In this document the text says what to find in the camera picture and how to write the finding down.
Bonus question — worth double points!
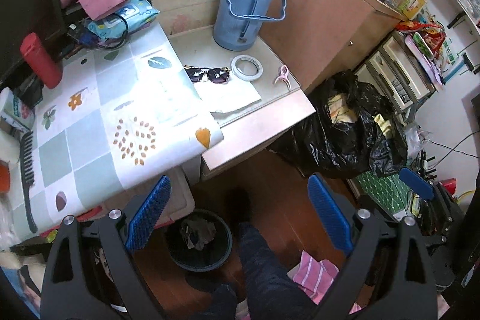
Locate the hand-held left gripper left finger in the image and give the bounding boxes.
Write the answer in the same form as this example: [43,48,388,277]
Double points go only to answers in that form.
[40,175,173,320]

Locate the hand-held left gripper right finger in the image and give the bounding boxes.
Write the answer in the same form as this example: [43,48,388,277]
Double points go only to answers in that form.
[304,174,439,320]

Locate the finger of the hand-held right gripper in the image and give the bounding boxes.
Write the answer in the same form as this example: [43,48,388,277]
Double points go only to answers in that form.
[399,168,451,204]

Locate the black trash bin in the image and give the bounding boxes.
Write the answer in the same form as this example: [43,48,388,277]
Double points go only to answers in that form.
[166,208,233,272]

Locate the green patterned box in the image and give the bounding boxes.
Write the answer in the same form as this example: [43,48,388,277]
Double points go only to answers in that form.
[354,168,417,223]

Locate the pink striped cloth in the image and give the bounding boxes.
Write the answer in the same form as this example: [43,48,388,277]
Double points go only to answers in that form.
[289,250,361,313]

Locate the black garbage bag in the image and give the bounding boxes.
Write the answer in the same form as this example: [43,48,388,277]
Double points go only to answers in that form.
[277,70,407,180]

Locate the person's dark trouser leg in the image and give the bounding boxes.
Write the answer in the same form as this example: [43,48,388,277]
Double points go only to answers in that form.
[187,223,316,320]

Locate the white drawer unit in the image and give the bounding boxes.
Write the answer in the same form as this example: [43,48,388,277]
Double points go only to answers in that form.
[352,31,437,114]

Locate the patterned tablecloth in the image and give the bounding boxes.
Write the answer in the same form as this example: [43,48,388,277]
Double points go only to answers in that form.
[0,22,224,242]

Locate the black comb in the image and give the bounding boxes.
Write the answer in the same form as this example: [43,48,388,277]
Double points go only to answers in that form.
[19,131,38,234]

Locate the pile of colourful snack packets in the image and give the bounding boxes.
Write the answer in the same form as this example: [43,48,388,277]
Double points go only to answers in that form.
[394,20,456,81]

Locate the white paper sheet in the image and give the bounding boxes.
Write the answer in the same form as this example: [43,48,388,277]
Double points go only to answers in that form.
[195,80,262,114]

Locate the pink hair clip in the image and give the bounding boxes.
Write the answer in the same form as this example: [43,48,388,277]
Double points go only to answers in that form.
[273,65,291,84]

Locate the red canister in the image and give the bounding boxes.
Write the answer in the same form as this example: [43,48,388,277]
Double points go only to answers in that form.
[0,163,12,193]

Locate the dark sunglasses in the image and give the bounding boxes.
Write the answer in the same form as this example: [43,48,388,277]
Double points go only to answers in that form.
[184,66,231,84]

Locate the white tape roll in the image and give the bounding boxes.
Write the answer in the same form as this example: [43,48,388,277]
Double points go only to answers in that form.
[230,55,265,81]

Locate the yellow label bottle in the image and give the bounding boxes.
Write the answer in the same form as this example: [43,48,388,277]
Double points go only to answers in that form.
[397,0,430,19]

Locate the wooden cabinet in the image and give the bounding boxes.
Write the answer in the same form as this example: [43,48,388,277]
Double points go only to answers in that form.
[262,0,407,92]

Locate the red thermos bottle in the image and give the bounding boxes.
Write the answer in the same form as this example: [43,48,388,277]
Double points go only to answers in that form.
[20,32,64,89]

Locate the blue wet wipes packet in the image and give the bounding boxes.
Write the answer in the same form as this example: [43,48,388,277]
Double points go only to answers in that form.
[84,0,160,43]

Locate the black cable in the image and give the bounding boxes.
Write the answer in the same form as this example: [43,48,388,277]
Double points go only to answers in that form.
[67,13,130,51]

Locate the blue cable connector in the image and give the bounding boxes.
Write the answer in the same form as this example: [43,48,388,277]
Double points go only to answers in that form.
[77,29,100,47]

